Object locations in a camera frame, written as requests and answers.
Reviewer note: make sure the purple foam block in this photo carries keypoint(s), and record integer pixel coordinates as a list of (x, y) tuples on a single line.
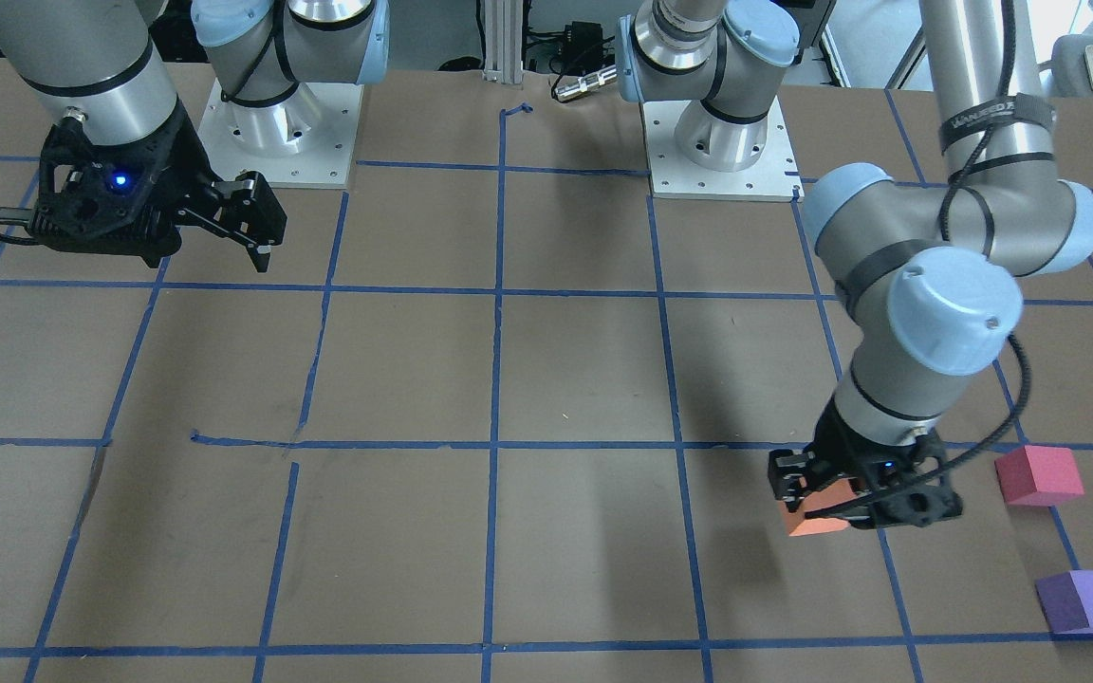
[(1067, 601)]

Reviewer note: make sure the silver cylindrical connector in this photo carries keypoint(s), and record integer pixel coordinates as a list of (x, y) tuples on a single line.
[(585, 85)]

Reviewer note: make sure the black power adapter background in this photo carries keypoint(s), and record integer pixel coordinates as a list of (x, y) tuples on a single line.
[(578, 38)]

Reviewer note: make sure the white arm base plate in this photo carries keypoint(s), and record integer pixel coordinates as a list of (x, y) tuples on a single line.
[(727, 180), (304, 142)]

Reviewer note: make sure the red foam block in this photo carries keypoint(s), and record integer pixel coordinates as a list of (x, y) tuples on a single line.
[(1038, 476)]

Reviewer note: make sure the aluminium frame post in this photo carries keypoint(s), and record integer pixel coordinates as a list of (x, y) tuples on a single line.
[(503, 35)]

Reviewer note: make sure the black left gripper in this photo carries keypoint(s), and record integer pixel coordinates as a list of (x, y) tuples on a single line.
[(834, 441)]

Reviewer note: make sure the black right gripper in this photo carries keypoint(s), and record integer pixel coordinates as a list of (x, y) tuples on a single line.
[(183, 155)]

